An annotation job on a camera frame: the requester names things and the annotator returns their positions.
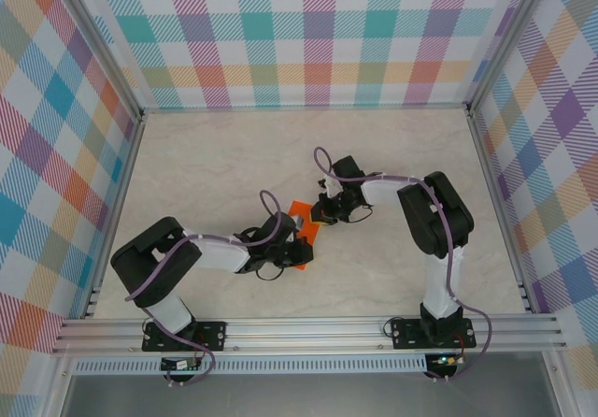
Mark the orange paper sheet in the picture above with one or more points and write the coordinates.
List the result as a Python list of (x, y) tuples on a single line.
[(299, 209)]

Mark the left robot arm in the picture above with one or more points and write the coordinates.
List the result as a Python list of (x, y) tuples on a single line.
[(149, 267)]

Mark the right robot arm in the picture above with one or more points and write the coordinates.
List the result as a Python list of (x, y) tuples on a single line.
[(434, 211)]

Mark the aluminium lower strut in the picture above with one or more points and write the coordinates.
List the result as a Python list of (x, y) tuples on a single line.
[(558, 389), (58, 389)]

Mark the wide aluminium mounting rail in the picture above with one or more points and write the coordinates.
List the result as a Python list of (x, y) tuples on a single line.
[(303, 333)]

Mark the thin aluminium rear rail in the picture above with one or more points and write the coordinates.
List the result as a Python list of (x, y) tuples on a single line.
[(303, 107)]

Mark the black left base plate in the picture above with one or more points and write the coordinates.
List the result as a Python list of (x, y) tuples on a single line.
[(215, 335)]

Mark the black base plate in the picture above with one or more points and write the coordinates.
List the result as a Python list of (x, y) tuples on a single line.
[(402, 335), (215, 335)]

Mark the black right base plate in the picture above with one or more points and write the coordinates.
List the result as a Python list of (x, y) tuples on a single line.
[(402, 335)]

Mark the aluminium side rail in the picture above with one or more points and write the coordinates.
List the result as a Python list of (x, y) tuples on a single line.
[(495, 192), (122, 192)]

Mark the aluminium corner post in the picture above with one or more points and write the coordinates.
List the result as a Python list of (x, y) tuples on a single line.
[(98, 47), (511, 43)]

